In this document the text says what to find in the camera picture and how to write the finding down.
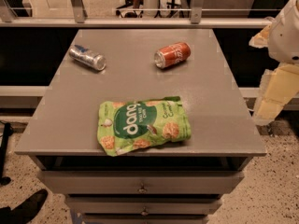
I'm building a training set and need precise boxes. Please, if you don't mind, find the grey drawer cabinet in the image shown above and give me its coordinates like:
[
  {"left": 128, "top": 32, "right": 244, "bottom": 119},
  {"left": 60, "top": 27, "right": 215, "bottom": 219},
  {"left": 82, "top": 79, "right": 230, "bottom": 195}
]
[{"left": 16, "top": 29, "right": 265, "bottom": 224}]

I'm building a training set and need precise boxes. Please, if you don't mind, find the bottom grey drawer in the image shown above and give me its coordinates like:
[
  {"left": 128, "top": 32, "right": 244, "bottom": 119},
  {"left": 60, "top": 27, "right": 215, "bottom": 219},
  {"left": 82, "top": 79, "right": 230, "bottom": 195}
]
[{"left": 83, "top": 215, "right": 208, "bottom": 224}]

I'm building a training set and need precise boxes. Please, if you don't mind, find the orange coke can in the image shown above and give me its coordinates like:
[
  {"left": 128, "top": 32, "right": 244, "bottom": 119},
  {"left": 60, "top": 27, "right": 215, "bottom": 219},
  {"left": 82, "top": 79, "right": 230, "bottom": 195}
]
[{"left": 154, "top": 42, "right": 191, "bottom": 69}]

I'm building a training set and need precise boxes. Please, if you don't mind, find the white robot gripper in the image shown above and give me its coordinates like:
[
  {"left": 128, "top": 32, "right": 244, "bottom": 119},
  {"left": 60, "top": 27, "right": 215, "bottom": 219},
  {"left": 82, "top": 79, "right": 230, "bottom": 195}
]
[{"left": 249, "top": 0, "right": 299, "bottom": 121}]

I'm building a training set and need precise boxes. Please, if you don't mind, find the office chair base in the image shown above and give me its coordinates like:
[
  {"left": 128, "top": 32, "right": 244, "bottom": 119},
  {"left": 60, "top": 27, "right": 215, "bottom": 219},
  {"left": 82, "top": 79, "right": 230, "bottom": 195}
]
[{"left": 115, "top": 0, "right": 142, "bottom": 18}]

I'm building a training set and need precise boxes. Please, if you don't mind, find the middle grey drawer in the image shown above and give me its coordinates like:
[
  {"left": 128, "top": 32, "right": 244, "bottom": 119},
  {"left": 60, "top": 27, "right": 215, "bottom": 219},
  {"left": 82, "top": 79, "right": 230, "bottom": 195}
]
[{"left": 66, "top": 197, "right": 221, "bottom": 216}]

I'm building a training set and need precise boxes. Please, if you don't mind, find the green dang chips bag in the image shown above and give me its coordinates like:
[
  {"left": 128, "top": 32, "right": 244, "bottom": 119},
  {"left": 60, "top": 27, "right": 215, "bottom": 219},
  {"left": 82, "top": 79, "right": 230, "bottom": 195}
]
[{"left": 97, "top": 96, "right": 192, "bottom": 157}]

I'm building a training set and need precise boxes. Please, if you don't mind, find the metal railing with glass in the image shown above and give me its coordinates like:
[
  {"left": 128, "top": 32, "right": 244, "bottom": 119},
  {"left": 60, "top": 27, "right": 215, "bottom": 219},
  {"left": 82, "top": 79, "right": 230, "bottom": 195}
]
[{"left": 0, "top": 0, "right": 276, "bottom": 28}]

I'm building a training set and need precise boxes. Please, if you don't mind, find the silver blue soda can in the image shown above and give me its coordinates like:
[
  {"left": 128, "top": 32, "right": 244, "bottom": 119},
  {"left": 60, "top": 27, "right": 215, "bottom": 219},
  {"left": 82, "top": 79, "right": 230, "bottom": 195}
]
[{"left": 69, "top": 45, "right": 107, "bottom": 71}]

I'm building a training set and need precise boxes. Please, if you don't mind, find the grey drawer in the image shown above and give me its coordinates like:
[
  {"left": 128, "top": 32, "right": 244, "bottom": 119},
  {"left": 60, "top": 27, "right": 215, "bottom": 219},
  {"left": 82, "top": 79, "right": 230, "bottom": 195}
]
[
  {"left": 83, "top": 215, "right": 208, "bottom": 224},
  {"left": 66, "top": 197, "right": 221, "bottom": 216},
  {"left": 38, "top": 171, "right": 244, "bottom": 195}
]

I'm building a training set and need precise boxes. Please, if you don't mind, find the black stand at left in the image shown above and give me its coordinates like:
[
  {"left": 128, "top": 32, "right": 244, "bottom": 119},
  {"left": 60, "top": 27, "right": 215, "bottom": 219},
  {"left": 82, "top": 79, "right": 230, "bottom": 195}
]
[{"left": 0, "top": 122, "right": 13, "bottom": 186}]

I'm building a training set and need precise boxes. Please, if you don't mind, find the top grey drawer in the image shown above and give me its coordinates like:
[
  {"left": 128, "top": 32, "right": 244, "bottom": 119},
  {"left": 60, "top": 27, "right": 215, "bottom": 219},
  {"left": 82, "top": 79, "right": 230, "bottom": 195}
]
[{"left": 38, "top": 171, "right": 244, "bottom": 195}]

